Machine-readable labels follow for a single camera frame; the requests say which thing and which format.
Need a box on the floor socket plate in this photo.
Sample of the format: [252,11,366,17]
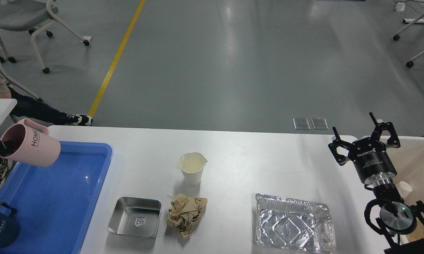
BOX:
[293,117,311,130]
[311,118,329,130]

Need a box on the white paper cup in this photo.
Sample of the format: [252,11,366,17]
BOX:
[178,152,208,186]

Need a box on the pink ceramic mug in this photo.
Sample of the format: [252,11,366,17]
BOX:
[0,118,61,167]

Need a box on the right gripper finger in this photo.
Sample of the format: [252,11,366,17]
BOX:
[328,127,357,166]
[369,112,401,149]

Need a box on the aluminium foil container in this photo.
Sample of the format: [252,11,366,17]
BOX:
[255,193,336,254]

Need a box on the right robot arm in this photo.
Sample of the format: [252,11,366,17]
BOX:
[328,113,424,254]

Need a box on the crumpled brown paper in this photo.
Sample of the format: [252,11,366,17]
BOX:
[166,193,208,238]

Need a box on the right floor socket plate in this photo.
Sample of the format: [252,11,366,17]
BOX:
[311,118,329,130]

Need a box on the beige plastic bin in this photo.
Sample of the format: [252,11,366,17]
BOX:
[353,136,424,251]

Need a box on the person in jeans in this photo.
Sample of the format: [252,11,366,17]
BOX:
[0,73,93,126]

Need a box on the paper cup in bin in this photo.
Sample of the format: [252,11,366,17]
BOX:
[396,181,413,199]

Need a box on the blue plastic tray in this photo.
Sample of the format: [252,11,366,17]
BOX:
[0,141,112,254]

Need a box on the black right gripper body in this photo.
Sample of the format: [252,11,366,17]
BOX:
[348,137,397,185]

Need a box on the dark blue mug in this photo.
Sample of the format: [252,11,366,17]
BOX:
[0,201,20,248]

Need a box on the grey office chair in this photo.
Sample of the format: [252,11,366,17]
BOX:
[0,0,90,74]

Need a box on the square steel tray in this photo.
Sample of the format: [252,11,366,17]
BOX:
[108,197,162,238]

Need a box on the white chair legs right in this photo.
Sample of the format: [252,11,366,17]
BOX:
[393,0,424,68]

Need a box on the left floor socket plate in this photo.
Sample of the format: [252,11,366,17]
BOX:
[293,117,311,130]

